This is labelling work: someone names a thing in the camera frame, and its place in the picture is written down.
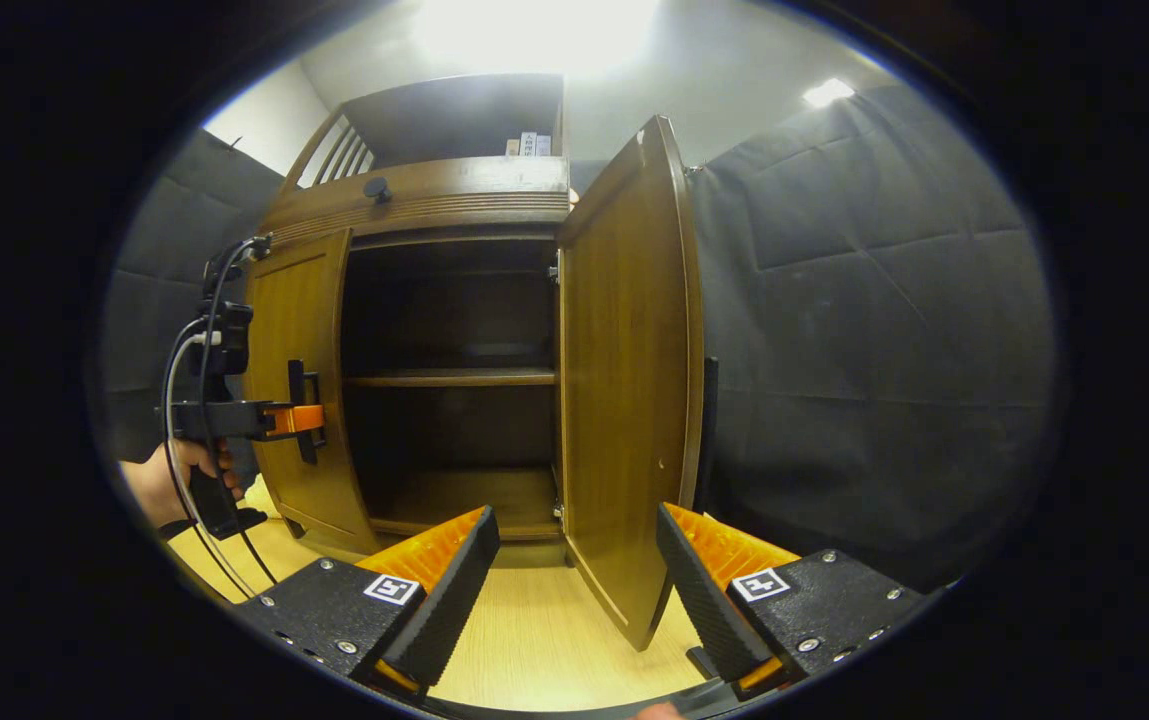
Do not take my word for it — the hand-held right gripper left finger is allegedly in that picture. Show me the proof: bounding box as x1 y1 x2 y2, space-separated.
231 505 502 701

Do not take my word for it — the wooden shoe cabinet door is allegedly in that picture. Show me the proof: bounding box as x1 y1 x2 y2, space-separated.
556 113 720 653
242 228 380 556

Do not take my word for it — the brown wooden shoe cabinet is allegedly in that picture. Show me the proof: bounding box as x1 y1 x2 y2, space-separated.
244 72 575 571

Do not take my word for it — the black cable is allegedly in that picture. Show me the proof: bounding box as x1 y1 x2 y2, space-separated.
196 235 280 586

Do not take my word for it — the black backdrop cloth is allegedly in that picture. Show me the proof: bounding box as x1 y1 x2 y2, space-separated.
99 85 1060 591

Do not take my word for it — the wooden inner shelf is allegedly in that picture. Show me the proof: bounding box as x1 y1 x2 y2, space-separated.
344 367 557 389

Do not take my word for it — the small ceiling light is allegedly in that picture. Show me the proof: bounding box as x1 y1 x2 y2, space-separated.
802 78 857 109

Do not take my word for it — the white cable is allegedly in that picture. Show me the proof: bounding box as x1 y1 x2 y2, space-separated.
162 330 255 599

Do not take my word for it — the large bright ceiling light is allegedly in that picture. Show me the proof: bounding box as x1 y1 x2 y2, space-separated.
414 0 660 76

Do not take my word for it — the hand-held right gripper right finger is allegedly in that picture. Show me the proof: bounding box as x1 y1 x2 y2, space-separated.
656 502 925 701

